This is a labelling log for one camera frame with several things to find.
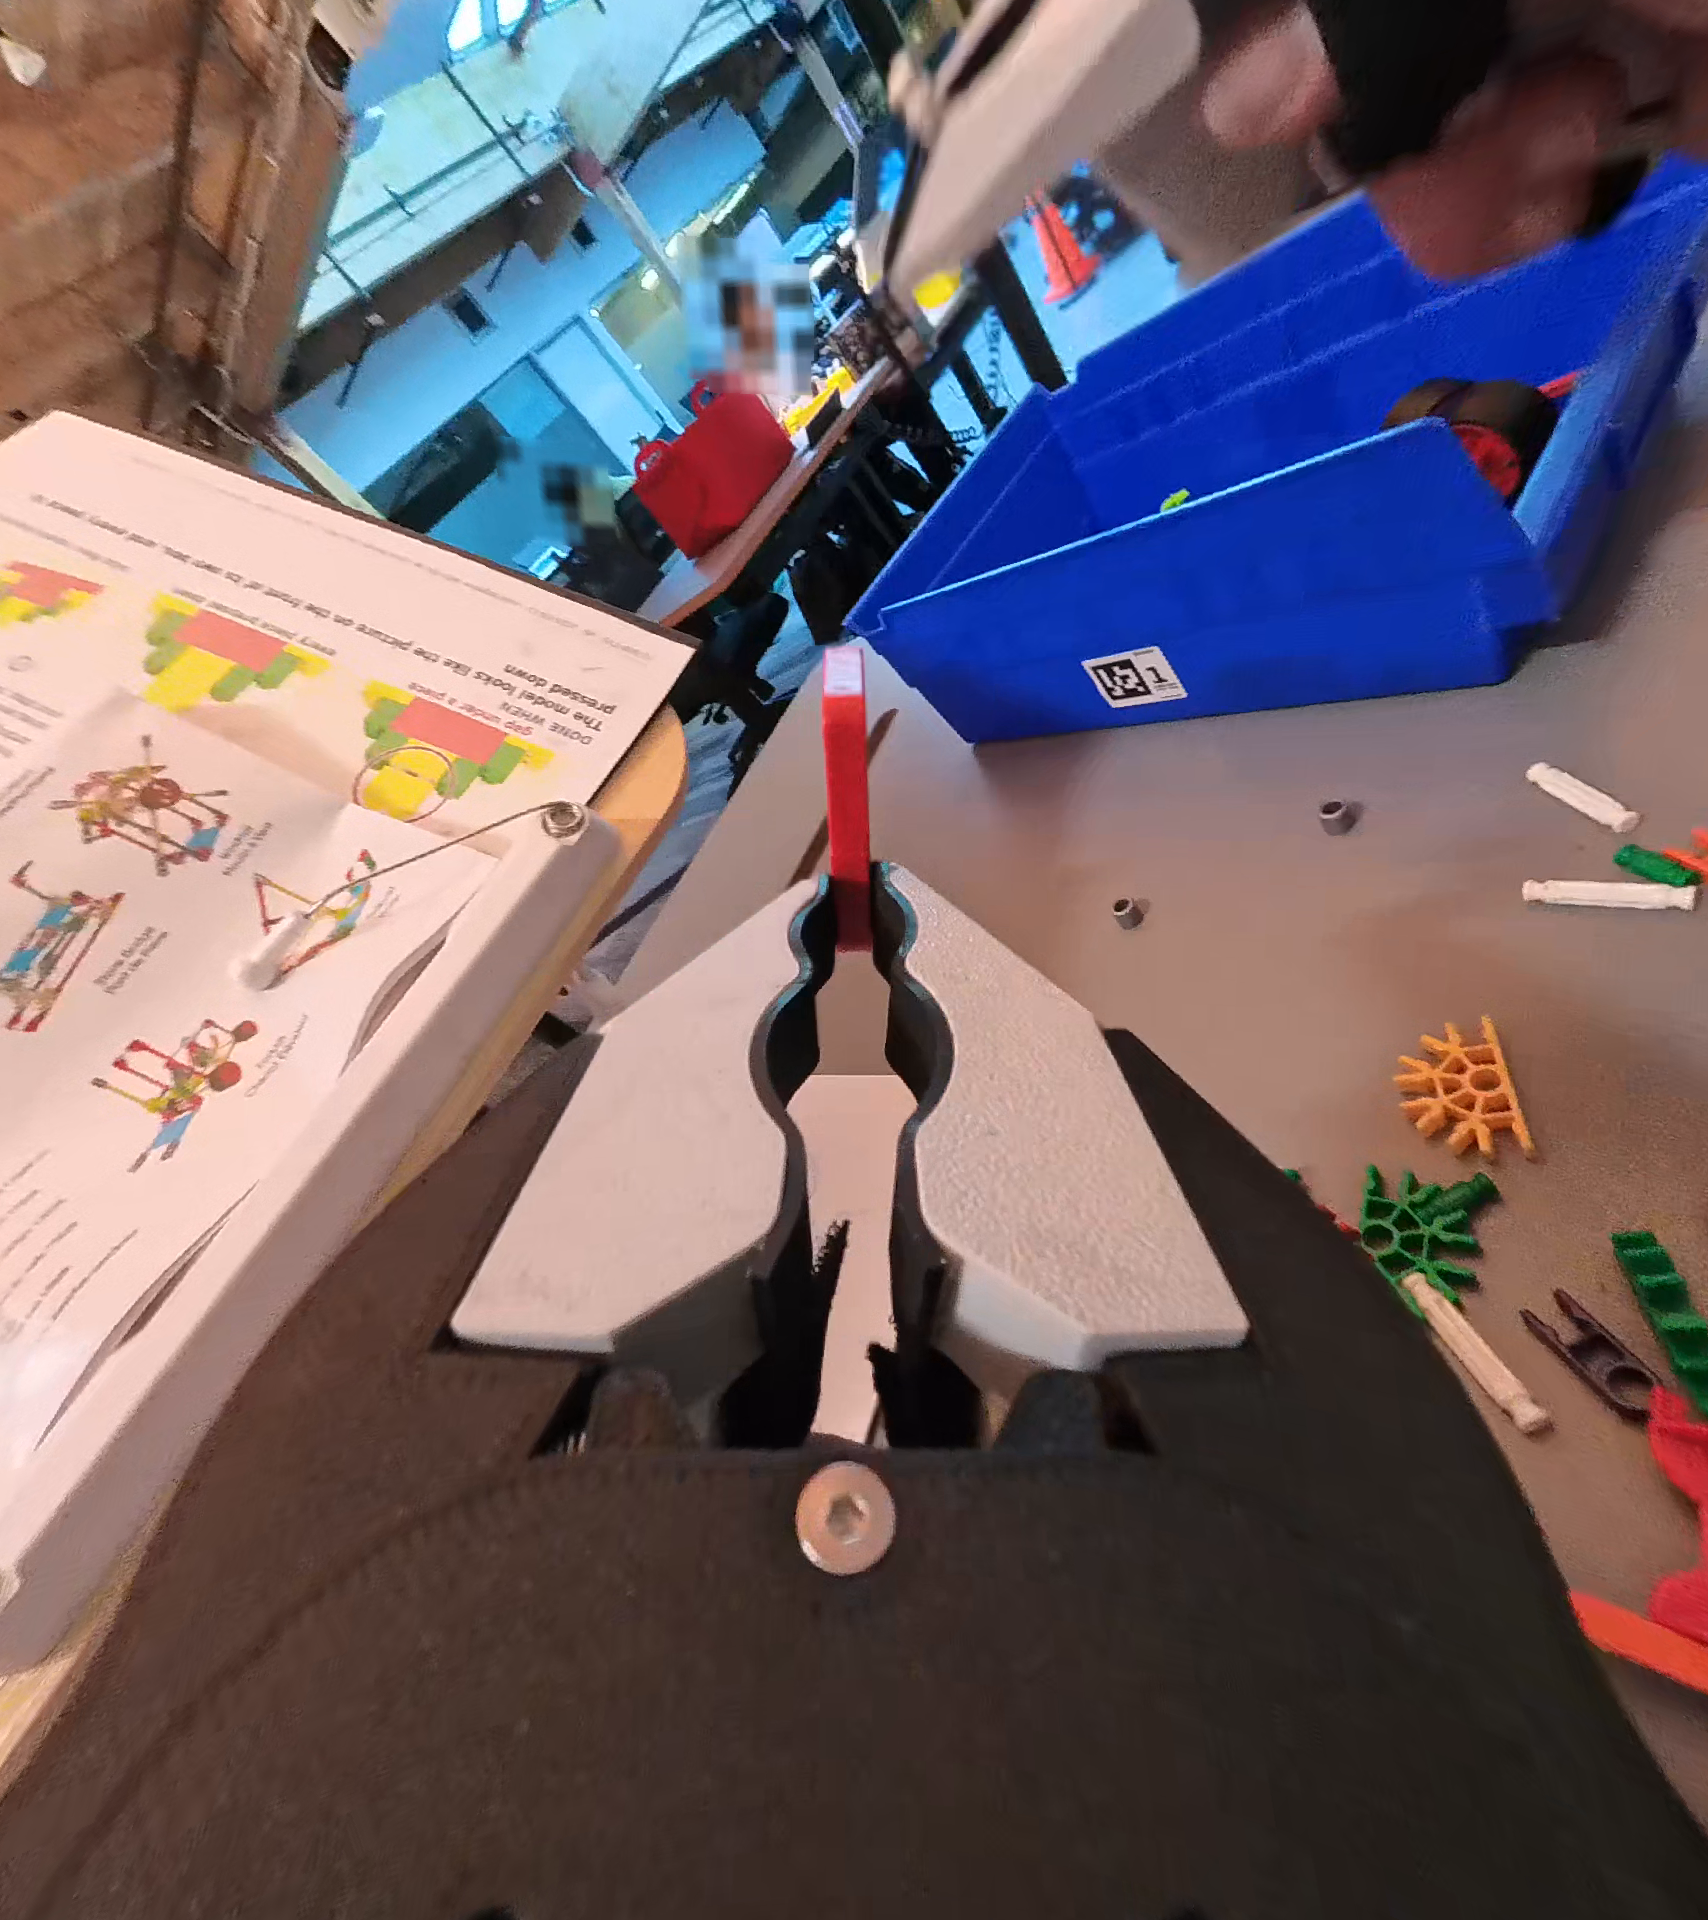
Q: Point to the red tote bag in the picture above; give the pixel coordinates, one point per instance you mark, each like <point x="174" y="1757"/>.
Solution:
<point x="712" y="473"/>

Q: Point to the red clip connector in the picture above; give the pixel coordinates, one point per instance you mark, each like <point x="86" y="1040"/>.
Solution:
<point x="846" y="781"/>

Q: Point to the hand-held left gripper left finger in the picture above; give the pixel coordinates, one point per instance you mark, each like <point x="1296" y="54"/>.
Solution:
<point x="644" y="1185"/>

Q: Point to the black office chair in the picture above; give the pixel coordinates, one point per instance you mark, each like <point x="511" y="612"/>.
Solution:
<point x="749" y="645"/>

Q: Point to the dark green short rod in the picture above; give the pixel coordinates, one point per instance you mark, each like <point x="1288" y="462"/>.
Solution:
<point x="1657" y="867"/>

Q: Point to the laminated picture card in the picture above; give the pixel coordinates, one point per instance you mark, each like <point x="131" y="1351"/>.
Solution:
<point x="118" y="974"/>

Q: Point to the wooden background desk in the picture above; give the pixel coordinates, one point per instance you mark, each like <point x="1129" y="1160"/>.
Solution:
<point x="756" y="562"/>

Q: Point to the printed instruction sheet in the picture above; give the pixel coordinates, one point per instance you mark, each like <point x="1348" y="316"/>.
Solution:
<point x="345" y="600"/>

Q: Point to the blue plastic bin white tag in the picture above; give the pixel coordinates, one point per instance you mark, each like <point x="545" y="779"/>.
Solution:
<point x="1244" y="600"/>

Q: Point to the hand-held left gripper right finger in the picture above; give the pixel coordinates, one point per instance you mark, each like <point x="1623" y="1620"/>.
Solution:
<point x="1065" y="1185"/>

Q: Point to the white document stand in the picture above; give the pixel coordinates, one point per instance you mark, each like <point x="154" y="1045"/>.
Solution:
<point x="389" y="1141"/>

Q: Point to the orange strip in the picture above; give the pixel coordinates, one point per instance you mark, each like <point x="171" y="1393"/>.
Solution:
<point x="1695" y="1664"/>

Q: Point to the orange traffic cone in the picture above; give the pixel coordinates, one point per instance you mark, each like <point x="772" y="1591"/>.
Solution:
<point x="1065" y="262"/>

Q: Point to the white plastic rod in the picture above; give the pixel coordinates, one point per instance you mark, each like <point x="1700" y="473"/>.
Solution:
<point x="1476" y="1351"/>
<point x="1604" y="895"/>
<point x="1582" y="796"/>

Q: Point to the green fan connector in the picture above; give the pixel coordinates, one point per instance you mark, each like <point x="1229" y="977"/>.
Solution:
<point x="1409" y="1231"/>

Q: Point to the purple clip connector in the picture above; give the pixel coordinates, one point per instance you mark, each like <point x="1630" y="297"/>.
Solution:
<point x="1558" y="1328"/>

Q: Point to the black toy wheel red hub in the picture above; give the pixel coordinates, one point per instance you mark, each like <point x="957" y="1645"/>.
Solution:
<point x="1454" y="412"/>

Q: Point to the yellow fan connector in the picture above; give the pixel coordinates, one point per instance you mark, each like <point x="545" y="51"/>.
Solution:
<point x="1462" y="1082"/>

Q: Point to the green ridged piece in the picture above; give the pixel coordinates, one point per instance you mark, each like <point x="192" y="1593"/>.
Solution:
<point x="1678" y="1328"/>

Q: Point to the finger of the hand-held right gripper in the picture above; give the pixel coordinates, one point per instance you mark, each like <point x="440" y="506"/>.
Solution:
<point x="1034" y="105"/>

